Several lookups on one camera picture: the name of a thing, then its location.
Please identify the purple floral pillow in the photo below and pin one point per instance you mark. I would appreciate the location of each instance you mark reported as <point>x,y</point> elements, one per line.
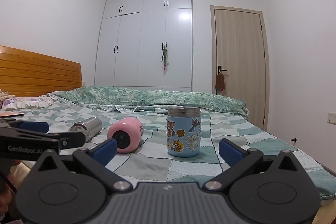
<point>25,102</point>

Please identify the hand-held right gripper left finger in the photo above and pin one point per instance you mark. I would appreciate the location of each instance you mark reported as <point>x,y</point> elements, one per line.
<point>103,151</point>

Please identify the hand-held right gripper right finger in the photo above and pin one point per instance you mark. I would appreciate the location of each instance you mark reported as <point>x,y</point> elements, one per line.
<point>231,151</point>

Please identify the silver steel cup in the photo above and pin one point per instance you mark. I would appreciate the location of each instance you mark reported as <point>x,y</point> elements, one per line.
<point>88,127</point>

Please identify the green floral quilt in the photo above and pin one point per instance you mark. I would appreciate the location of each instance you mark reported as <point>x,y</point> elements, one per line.
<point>147,96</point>

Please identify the light wooden door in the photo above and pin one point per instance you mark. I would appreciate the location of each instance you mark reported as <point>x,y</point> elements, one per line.
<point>240,64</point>

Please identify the person's left hand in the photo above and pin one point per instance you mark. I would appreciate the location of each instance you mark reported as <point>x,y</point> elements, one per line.
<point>14,170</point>

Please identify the pink cup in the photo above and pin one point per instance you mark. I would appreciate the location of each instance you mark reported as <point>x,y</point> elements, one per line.
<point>126,132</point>

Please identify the brown hanging pouch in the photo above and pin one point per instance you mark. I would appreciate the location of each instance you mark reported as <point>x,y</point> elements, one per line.
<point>220,81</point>

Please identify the white wall socket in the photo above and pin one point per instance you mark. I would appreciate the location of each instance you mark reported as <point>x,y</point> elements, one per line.
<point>331,118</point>

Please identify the blue cartoon sticker cup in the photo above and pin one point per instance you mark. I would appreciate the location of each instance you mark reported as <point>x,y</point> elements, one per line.
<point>184,134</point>

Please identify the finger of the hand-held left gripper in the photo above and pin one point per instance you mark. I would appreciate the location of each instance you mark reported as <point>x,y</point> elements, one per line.
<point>73,139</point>
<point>34,127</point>

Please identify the wooden headboard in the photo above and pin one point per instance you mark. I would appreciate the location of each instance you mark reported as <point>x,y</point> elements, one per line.
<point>39,74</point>

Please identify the green hanging toy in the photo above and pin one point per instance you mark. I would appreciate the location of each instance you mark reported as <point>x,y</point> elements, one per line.
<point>164,57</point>

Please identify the checked bed sheet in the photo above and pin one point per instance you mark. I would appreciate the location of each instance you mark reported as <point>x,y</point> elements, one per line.
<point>157,165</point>

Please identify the white wardrobe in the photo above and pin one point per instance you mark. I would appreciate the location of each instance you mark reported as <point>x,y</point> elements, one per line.
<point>136,45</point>

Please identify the flat pink book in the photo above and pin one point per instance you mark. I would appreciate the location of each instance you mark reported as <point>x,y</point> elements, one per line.
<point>10,114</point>

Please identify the black door stopper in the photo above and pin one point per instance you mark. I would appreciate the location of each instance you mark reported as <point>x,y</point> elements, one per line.
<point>293,139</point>

